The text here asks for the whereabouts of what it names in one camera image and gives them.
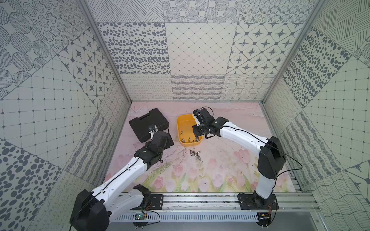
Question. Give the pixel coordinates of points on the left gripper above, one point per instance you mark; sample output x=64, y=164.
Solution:
x=156, y=135

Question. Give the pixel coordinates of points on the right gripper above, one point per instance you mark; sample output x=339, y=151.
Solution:
x=196, y=133

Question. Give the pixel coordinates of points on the yellow plastic storage box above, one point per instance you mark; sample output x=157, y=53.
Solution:
x=185, y=132

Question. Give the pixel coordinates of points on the pile of silver bits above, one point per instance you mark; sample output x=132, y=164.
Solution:
x=195, y=154

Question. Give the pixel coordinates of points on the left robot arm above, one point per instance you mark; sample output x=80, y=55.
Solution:
x=95, y=210

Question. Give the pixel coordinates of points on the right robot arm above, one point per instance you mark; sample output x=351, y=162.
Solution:
x=271, y=159

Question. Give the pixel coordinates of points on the black plastic tool case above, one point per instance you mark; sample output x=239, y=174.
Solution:
x=141, y=125

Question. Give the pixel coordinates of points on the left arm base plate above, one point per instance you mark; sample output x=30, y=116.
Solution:
x=152, y=202

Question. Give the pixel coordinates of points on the aluminium rail frame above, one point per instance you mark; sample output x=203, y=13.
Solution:
x=197, y=202

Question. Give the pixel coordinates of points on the white slotted cable duct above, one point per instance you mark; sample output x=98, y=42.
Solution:
x=189, y=217

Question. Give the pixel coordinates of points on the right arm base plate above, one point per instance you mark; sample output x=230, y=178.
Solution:
x=255, y=202

